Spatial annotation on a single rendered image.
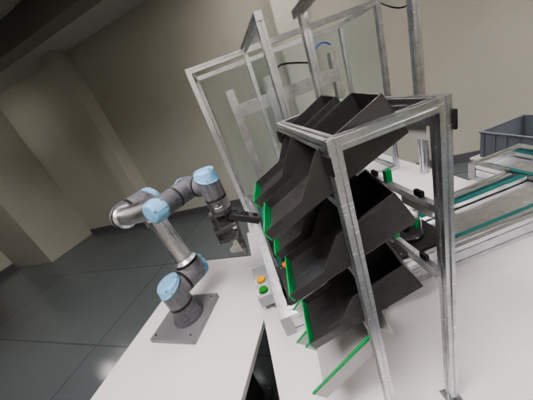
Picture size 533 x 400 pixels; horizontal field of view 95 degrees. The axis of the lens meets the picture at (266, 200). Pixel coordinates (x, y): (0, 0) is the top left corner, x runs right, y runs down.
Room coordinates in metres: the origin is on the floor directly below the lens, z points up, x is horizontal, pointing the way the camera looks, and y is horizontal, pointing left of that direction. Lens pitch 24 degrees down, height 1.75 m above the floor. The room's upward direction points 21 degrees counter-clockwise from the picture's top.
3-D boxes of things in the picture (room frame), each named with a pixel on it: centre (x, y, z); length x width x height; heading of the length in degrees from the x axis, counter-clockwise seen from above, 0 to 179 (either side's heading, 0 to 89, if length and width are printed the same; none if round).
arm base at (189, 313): (0.97, 0.57, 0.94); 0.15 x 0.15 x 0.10
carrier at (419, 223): (0.87, -0.54, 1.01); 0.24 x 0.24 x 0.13; 2
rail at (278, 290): (1.13, 0.10, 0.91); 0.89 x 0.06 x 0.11; 2
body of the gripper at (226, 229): (0.80, 0.17, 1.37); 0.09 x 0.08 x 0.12; 92
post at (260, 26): (1.05, -0.20, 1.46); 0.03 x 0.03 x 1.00; 2
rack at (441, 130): (0.50, -0.19, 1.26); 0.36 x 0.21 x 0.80; 2
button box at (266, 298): (0.94, 0.16, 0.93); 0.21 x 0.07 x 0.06; 2
